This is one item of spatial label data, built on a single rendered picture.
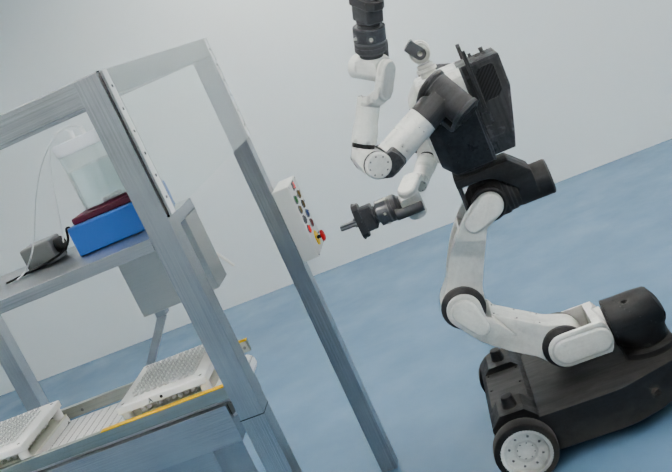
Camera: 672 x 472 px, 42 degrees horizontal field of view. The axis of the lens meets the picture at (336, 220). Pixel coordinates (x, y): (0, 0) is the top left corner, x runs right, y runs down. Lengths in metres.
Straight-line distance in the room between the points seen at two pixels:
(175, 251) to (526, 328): 1.34
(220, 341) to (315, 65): 3.74
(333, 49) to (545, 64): 1.30
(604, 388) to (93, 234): 1.61
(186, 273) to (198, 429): 0.42
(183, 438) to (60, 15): 4.14
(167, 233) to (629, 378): 1.56
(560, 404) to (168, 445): 1.25
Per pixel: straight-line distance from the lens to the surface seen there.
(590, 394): 2.87
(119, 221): 2.12
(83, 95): 1.94
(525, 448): 2.84
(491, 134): 2.67
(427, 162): 3.04
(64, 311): 6.46
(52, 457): 2.35
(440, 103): 2.47
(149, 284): 2.31
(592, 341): 2.91
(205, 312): 2.00
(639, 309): 2.94
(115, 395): 2.53
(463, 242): 2.76
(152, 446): 2.25
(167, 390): 2.19
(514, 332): 2.91
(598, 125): 5.71
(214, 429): 2.19
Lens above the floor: 1.54
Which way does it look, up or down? 12 degrees down
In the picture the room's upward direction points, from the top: 24 degrees counter-clockwise
